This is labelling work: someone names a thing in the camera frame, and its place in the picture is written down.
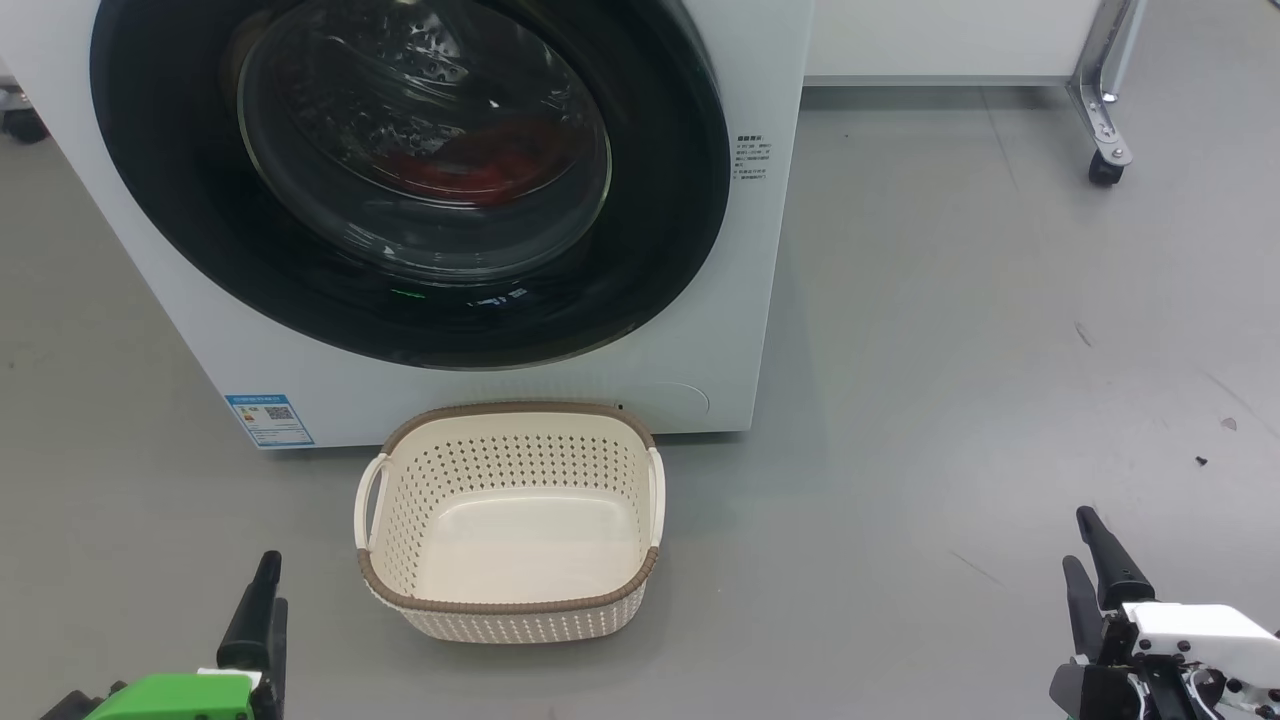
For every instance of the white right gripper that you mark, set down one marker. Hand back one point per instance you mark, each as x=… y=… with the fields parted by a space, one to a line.
x=1200 y=635

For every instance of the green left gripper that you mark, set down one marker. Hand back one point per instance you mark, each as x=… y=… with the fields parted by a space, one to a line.
x=170 y=698

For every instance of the cream perforated laundry basket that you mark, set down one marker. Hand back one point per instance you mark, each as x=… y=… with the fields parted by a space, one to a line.
x=520 y=540

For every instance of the white front-load washing machine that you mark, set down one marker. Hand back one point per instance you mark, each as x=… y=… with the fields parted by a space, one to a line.
x=480 y=385

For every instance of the blue energy label sticker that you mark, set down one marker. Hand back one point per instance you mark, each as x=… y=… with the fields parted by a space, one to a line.
x=270 y=420

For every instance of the black caster wheel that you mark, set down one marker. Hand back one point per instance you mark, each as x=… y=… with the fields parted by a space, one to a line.
x=22 y=122

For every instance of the white cabinet panel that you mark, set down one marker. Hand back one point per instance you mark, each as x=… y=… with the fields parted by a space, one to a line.
x=950 y=40

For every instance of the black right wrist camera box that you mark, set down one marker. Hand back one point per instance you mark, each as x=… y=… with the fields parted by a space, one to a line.
x=1095 y=695

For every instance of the metal frame leg with caster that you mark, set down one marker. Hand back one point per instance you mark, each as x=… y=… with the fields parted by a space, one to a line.
x=1105 y=110

